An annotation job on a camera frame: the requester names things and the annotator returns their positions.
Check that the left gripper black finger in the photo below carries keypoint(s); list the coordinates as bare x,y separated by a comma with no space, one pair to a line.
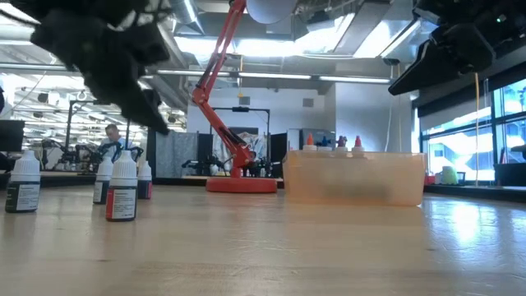
131,109

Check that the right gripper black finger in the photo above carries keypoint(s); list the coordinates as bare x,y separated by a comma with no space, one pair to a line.
431,66

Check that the small white-capped dropper bottle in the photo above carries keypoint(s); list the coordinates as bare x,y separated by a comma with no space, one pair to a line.
102,185
144,185

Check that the small red-label dropper bottle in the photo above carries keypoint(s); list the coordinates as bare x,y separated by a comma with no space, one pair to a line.
122,197

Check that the purple food colouring bottle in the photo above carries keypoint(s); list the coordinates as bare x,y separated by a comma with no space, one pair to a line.
341,142

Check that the blue food colouring bottle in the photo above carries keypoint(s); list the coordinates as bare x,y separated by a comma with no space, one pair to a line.
324,144

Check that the red food colouring bottle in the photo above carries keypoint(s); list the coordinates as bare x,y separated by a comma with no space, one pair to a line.
310,140

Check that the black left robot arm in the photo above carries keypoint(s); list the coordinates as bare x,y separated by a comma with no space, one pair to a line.
82,8

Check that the person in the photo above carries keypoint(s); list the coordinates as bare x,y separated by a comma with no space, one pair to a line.
112,132

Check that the grey partition panel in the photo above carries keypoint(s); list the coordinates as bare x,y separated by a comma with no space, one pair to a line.
176,154

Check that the black spotlight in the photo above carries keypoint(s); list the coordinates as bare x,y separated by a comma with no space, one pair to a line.
42,97

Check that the green object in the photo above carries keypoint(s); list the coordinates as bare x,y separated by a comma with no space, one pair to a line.
449,175

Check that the small red object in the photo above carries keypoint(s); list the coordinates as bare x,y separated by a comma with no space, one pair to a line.
429,179

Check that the black monitor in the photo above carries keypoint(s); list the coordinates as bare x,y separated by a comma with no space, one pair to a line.
10,135

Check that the red desk lamp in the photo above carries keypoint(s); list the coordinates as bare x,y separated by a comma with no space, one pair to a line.
240,185

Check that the black chair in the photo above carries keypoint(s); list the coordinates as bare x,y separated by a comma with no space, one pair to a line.
509,174

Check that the orange translucent plastic bin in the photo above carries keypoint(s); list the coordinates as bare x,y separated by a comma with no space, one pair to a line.
353,177

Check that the long fluorescent light strip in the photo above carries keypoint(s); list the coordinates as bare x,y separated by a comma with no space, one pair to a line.
275,75

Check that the grey cabinet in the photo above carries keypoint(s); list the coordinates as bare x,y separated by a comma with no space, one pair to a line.
296,137

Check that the ribbed silver air duct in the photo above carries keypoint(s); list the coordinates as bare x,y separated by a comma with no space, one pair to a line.
172,90

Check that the black frame with camera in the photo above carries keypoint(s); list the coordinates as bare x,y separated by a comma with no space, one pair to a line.
240,109

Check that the grey wall vent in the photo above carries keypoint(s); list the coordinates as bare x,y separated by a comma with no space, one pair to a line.
244,100
308,102

